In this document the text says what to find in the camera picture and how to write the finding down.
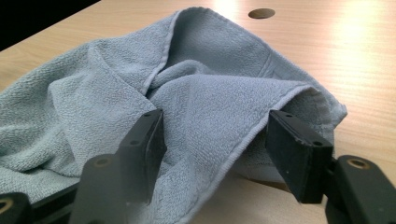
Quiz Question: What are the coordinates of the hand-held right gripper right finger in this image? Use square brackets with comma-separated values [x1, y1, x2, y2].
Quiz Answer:
[265, 109, 334, 205]

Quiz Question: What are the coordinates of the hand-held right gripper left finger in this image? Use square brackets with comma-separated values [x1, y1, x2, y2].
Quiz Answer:
[117, 108, 168, 205]

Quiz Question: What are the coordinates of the light blue towel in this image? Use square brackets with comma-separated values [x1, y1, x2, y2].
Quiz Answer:
[0, 7, 348, 224]

